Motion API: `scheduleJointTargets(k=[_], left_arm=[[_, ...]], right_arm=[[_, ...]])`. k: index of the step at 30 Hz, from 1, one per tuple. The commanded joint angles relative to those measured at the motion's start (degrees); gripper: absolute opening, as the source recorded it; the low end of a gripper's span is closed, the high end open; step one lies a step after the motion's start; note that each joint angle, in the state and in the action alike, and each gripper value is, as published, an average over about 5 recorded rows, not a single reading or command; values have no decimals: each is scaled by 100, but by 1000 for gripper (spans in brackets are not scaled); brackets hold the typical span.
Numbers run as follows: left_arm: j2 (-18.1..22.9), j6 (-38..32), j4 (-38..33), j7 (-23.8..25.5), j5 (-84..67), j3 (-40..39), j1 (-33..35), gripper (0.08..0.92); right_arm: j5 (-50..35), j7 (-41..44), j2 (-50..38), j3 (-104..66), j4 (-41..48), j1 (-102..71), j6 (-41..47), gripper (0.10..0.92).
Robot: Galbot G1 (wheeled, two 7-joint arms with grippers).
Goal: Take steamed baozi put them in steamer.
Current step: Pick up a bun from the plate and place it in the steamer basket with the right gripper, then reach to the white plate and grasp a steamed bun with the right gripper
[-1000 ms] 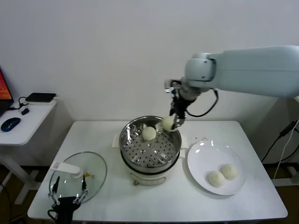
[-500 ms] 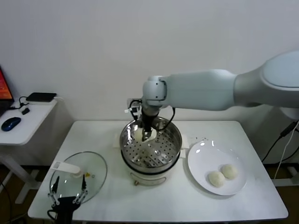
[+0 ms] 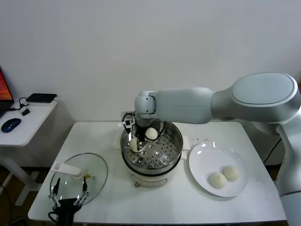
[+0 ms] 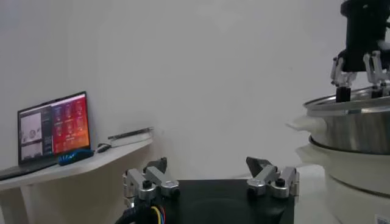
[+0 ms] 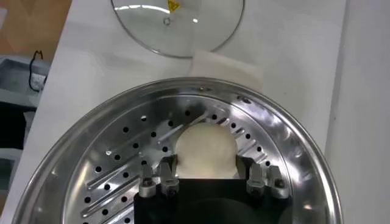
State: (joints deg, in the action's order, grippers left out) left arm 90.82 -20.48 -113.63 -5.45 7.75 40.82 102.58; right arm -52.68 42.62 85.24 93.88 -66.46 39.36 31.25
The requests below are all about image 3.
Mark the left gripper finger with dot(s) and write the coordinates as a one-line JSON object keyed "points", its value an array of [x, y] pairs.
{"points": [[84, 187], [56, 187]]}

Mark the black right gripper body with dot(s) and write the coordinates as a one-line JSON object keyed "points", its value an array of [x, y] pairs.
{"points": [[141, 131]]}

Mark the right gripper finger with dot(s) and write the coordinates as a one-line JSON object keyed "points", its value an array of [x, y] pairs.
{"points": [[143, 147], [130, 137]]}

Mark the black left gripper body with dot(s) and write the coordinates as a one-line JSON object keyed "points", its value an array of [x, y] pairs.
{"points": [[68, 204]]}

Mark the white steamed baozi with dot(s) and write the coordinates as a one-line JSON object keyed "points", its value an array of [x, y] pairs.
{"points": [[151, 133], [232, 173], [134, 144], [218, 180]]}

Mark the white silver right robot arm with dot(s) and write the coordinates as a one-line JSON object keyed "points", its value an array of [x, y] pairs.
{"points": [[188, 106]]}

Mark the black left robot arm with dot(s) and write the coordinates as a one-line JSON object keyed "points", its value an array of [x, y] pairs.
{"points": [[65, 217]]}

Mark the steel perforated steamer basket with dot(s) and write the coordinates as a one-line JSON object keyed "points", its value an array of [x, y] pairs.
{"points": [[169, 150]]}

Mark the cream electric cooker pot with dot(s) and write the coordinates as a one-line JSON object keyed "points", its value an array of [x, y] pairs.
{"points": [[150, 181]]}

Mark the white round plate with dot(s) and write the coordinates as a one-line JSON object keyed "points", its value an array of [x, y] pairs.
{"points": [[202, 164]]}

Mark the white side desk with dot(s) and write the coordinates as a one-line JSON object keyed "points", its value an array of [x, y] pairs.
{"points": [[23, 131]]}

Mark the blue computer mouse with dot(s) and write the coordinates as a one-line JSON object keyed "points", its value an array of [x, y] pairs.
{"points": [[10, 124]]}

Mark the small black adapter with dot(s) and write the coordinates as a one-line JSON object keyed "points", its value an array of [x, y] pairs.
{"points": [[25, 112]]}

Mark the black external drive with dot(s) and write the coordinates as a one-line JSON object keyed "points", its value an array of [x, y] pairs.
{"points": [[41, 98]]}

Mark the laptop with red screen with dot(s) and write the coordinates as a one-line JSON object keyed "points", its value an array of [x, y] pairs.
{"points": [[3, 91]]}

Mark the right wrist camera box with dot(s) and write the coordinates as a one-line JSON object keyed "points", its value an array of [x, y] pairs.
{"points": [[128, 123]]}

